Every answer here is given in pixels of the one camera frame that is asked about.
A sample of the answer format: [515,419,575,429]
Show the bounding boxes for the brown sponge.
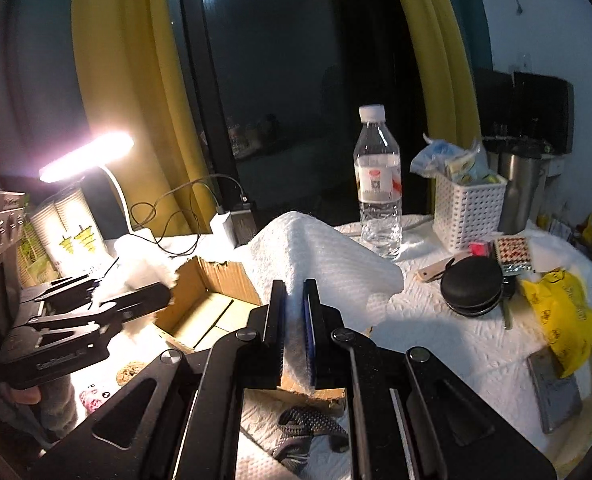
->
[116,361,146,387]

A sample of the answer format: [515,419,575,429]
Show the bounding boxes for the white cloth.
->
[234,211,404,393]

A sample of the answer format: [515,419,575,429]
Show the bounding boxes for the cardboard box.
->
[155,257,346,416]

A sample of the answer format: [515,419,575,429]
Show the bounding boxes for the snack packets in basket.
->
[410,134,501,186]

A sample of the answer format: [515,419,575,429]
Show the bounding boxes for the yellow plastic bag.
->
[519,268,592,378]

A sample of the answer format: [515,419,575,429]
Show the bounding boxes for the grey patterned sock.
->
[272,406,350,474]

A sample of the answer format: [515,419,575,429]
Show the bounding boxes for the left hand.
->
[8,386,42,405]

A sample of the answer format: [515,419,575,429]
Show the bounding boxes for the paper box with pineapple print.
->
[28,185,114,278]

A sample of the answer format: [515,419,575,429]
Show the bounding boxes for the white desk lamp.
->
[39,130,134,234]

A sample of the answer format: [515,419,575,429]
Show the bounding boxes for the white plastic basket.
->
[433,174,507,252]

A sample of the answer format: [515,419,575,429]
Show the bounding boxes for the wooden handled tool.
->
[416,252,470,283]

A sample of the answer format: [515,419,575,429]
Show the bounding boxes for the steel thermos cup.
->
[498,151,544,235]

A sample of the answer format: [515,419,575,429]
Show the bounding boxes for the black monitor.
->
[474,68,574,155]

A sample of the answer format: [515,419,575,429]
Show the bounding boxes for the white charger block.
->
[210,211,237,249]

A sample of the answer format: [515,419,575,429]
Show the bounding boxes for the black round zip case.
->
[440,256,503,318]

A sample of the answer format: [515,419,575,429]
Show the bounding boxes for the pink soft toy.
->
[79,385,112,414]

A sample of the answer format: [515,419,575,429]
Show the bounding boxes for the clear water bottle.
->
[353,105,402,259]

